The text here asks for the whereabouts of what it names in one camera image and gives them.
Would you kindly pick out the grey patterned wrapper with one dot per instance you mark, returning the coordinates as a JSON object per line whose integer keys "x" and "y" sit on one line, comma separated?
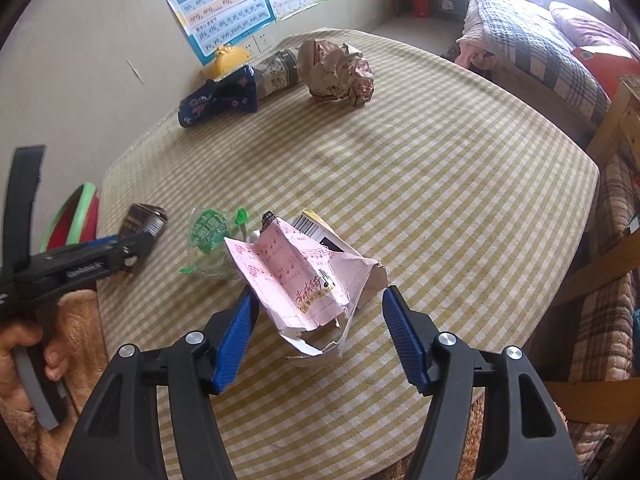
{"x": 277, "y": 70}

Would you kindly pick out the plaid bed quilt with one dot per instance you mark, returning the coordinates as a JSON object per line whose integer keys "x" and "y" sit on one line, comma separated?
{"x": 525, "y": 45}

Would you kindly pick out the green label plastic wrapper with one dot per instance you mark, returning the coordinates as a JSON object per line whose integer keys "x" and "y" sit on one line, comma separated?
{"x": 207, "y": 227}

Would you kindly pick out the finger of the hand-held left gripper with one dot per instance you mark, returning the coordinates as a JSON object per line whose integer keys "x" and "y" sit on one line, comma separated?
{"x": 122, "y": 262}
{"x": 102, "y": 246}

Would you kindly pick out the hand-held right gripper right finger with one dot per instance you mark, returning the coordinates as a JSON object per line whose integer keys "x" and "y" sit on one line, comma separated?
{"x": 405, "y": 340}

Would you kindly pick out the blue wall poster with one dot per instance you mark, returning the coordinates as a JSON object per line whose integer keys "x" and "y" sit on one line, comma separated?
{"x": 215, "y": 5}

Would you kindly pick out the brown plaid cushion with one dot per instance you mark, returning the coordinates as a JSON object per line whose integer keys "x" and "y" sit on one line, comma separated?
{"x": 615, "y": 195}

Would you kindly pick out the person's left hand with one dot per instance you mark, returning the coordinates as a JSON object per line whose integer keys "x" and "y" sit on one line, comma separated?
{"x": 20, "y": 335}

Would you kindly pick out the orange plush blanket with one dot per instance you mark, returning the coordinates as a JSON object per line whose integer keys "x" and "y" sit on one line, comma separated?
{"x": 80, "y": 320}

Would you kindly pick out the white wall socket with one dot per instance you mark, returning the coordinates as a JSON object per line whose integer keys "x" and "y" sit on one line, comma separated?
{"x": 260, "y": 43}

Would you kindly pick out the dark blue patterned wrapper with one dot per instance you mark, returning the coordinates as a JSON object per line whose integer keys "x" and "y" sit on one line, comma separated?
{"x": 215, "y": 97}

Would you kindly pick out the red container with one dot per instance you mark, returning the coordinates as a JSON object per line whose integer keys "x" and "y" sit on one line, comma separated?
{"x": 421, "y": 4}

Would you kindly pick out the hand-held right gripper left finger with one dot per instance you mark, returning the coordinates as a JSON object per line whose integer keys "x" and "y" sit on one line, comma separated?
{"x": 235, "y": 345}

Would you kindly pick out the yellow duck toy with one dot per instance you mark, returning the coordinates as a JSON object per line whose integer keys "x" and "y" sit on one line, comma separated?
{"x": 227, "y": 60}

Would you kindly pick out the wooden frame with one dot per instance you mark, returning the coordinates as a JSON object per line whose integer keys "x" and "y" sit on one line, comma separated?
{"x": 620, "y": 110}

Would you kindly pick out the white barcode wrapper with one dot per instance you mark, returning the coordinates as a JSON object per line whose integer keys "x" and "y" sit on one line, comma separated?
{"x": 312, "y": 225}

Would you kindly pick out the red bin with green rim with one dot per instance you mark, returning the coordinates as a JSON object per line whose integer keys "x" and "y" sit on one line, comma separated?
{"x": 75, "y": 210}

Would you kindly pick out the small brown foil packet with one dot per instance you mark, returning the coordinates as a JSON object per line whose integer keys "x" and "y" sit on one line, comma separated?
{"x": 147, "y": 217}

